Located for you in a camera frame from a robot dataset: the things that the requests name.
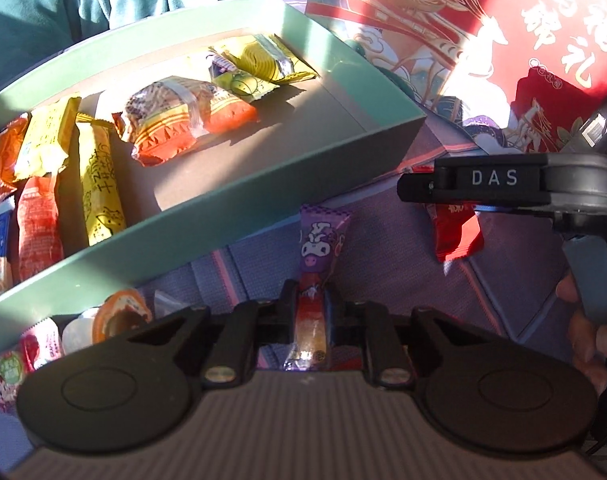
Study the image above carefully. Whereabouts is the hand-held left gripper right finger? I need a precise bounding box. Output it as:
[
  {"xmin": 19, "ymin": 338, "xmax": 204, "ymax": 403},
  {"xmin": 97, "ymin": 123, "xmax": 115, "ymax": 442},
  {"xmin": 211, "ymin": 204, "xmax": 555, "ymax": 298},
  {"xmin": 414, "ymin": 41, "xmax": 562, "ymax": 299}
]
[{"xmin": 327, "ymin": 284, "xmax": 490, "ymax": 390}]

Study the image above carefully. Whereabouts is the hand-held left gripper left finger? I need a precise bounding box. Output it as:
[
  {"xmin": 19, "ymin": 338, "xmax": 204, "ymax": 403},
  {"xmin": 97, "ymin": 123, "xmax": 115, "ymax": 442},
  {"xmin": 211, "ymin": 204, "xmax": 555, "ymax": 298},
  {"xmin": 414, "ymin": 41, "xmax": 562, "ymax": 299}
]
[{"xmin": 128, "ymin": 281, "xmax": 300, "ymax": 390}]

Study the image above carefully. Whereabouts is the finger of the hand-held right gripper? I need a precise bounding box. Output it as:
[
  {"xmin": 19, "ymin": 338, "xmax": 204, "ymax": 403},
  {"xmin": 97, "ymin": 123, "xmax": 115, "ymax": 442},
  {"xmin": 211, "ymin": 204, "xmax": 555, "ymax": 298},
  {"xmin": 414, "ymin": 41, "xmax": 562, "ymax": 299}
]
[
  {"xmin": 396, "ymin": 155, "xmax": 550, "ymax": 204},
  {"xmin": 423, "ymin": 201, "xmax": 557, "ymax": 216}
]

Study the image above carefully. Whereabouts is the small red packet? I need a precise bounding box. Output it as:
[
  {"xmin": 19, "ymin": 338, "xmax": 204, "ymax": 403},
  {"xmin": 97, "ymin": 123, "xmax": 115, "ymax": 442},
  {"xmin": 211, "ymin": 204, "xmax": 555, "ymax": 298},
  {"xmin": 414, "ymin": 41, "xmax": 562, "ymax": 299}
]
[{"xmin": 426, "ymin": 202, "xmax": 485, "ymax": 262}]

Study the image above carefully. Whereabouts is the purple candy stick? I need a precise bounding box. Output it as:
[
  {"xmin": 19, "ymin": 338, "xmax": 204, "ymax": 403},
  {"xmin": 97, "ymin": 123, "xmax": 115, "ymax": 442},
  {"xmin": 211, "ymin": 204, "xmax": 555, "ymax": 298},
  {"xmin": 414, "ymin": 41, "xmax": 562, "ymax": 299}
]
[{"xmin": 282, "ymin": 204, "xmax": 354, "ymax": 373}]

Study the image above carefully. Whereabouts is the green cardboard box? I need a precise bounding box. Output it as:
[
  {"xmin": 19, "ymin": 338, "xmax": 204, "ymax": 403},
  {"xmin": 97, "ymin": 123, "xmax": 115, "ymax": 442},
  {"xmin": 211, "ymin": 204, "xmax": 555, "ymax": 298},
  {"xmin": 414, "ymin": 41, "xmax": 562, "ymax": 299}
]
[{"xmin": 0, "ymin": 0, "xmax": 428, "ymax": 347}]

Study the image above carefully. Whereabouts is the orange striped cracker packet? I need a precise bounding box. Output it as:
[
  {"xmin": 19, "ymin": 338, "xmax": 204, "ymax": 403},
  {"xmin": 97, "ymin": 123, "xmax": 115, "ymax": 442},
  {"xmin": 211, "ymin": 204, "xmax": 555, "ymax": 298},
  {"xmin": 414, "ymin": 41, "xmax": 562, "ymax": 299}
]
[{"xmin": 112, "ymin": 76, "xmax": 260, "ymax": 167}]

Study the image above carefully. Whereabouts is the long yellow stick packet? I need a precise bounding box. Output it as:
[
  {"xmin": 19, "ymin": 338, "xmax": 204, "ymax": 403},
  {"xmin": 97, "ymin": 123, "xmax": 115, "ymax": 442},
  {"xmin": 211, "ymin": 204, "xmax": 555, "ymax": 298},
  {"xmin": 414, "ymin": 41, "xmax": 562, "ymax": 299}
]
[{"xmin": 75, "ymin": 112, "xmax": 127, "ymax": 247}]

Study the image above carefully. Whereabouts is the small yellow lemon packet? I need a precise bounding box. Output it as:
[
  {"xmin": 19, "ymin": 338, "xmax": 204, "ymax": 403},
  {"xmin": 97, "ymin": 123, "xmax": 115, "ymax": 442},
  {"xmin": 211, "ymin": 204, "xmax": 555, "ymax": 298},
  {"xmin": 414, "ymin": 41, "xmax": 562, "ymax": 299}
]
[{"xmin": 211, "ymin": 55, "xmax": 279, "ymax": 103}]

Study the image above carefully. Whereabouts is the yellow wavy-line packet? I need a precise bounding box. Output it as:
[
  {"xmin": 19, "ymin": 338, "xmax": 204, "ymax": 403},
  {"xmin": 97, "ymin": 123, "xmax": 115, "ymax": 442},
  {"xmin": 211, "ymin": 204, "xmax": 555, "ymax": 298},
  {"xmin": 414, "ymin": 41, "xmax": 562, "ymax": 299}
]
[{"xmin": 208, "ymin": 32, "xmax": 318, "ymax": 85}]

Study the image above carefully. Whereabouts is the red snack packet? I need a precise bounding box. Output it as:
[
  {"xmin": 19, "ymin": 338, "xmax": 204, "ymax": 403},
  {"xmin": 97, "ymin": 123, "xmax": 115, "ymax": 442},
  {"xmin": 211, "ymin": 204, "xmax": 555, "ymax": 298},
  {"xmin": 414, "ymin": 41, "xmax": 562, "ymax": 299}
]
[{"xmin": 16, "ymin": 174, "xmax": 64, "ymax": 283}]

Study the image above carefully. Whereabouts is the yellow cake packet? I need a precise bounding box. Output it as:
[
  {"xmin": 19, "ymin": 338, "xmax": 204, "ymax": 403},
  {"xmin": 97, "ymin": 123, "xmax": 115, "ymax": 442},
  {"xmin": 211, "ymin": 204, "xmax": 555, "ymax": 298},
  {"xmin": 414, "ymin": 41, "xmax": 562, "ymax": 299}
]
[{"xmin": 14, "ymin": 96, "xmax": 82, "ymax": 182}]

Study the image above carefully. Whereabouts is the person's right hand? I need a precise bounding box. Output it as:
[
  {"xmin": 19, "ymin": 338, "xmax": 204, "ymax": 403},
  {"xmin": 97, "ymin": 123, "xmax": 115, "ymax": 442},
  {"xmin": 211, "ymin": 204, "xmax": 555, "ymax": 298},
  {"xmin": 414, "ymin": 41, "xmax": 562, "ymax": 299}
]
[{"xmin": 555, "ymin": 271, "xmax": 607, "ymax": 397}]

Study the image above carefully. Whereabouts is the purple plaid tablecloth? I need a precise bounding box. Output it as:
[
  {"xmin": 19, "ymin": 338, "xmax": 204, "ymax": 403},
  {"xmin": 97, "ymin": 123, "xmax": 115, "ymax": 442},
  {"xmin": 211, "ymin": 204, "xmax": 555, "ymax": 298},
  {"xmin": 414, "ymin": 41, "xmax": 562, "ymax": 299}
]
[{"xmin": 0, "ymin": 0, "xmax": 607, "ymax": 441}]

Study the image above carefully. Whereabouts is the red gift bag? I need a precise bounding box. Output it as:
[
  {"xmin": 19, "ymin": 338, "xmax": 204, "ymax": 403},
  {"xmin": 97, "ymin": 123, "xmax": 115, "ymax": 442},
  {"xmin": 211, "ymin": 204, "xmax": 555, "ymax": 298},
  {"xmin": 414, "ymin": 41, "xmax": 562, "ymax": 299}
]
[{"xmin": 303, "ymin": 0, "xmax": 607, "ymax": 155}]

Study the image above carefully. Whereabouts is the orange white round snack packet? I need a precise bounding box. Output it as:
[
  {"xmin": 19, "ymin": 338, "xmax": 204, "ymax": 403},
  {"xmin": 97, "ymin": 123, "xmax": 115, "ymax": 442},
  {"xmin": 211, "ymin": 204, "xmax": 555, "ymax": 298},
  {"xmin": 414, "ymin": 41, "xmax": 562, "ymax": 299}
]
[{"xmin": 92, "ymin": 287, "xmax": 154, "ymax": 341}]

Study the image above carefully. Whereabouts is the white wrapped candy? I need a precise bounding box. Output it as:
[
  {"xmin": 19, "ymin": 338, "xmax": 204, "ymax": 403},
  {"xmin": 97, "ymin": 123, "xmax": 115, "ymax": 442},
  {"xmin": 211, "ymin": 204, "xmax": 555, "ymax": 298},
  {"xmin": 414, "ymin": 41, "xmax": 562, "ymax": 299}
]
[{"xmin": 61, "ymin": 307, "xmax": 102, "ymax": 356}]

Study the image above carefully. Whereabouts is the red wrapped candy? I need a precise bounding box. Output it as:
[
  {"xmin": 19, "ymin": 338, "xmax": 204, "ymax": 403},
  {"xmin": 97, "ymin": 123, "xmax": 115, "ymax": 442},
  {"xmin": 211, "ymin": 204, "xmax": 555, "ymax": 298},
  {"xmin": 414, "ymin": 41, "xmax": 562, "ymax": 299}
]
[
  {"xmin": 0, "ymin": 347, "xmax": 32, "ymax": 413},
  {"xmin": 18, "ymin": 317, "xmax": 64, "ymax": 373}
]

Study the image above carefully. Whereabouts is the teal velvet cloth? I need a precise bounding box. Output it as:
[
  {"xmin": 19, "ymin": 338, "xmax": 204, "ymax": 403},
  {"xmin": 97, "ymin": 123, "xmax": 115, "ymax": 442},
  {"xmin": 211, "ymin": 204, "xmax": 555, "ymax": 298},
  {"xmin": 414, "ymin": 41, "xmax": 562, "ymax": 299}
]
[{"xmin": 0, "ymin": 0, "xmax": 314, "ymax": 106}]

